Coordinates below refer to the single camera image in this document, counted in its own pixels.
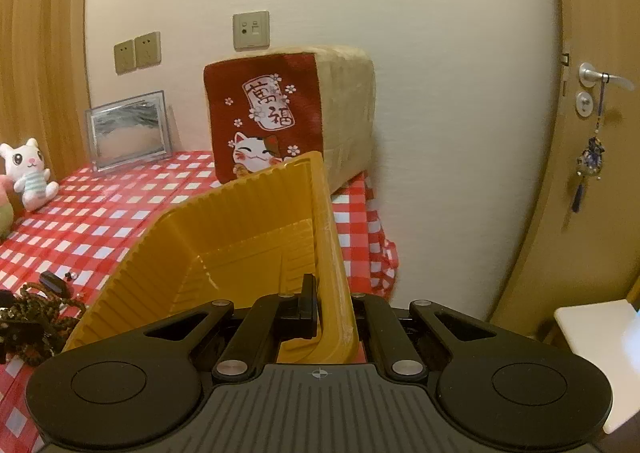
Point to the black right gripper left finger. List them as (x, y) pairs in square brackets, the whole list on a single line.
[(298, 314)]

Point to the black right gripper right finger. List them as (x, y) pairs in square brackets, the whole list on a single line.
[(358, 300)]

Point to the yellow plastic tray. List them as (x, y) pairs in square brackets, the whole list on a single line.
[(254, 236)]

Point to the red white checkered tablecloth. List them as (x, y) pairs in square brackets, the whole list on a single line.
[(95, 220)]

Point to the wooden door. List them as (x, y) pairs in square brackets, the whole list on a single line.
[(568, 258)]

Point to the silver framed sand picture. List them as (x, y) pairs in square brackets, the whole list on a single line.
[(129, 132)]

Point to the white chair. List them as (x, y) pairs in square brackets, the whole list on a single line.
[(607, 335)]

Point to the blue tassel charm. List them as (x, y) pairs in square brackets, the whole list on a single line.
[(590, 162)]

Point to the silver door lock knob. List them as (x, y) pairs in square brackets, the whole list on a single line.
[(584, 104)]

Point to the pink green plush toy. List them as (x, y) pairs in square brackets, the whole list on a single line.
[(6, 208)]

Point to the white cat plush toy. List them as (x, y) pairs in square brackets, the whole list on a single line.
[(31, 179)]

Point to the single wall socket plate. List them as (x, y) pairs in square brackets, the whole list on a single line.
[(251, 30)]

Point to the double wall power socket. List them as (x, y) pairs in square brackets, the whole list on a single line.
[(141, 52)]

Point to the silver door handle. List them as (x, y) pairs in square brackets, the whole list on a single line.
[(588, 77)]

